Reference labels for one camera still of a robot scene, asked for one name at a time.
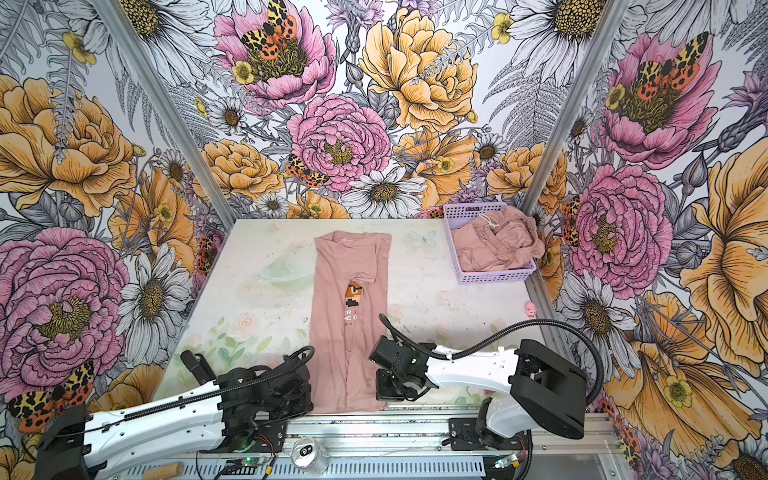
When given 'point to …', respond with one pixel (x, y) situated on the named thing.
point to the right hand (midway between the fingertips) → (384, 407)
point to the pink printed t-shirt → (349, 307)
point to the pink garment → (503, 239)
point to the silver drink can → (310, 455)
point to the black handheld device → (198, 366)
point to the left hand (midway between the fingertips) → (308, 415)
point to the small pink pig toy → (530, 309)
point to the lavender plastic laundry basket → (457, 211)
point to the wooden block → (163, 471)
